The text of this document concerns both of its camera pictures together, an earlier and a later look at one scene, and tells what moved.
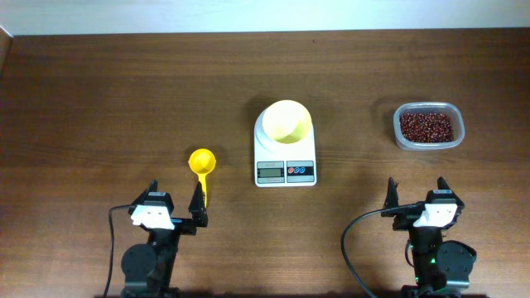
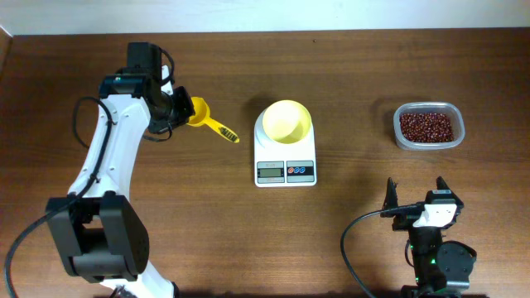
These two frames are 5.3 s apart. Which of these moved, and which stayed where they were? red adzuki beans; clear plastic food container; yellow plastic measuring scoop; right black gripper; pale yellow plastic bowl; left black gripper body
Moved: yellow plastic measuring scoop; left black gripper body
Stayed: red adzuki beans; pale yellow plastic bowl; clear plastic food container; right black gripper
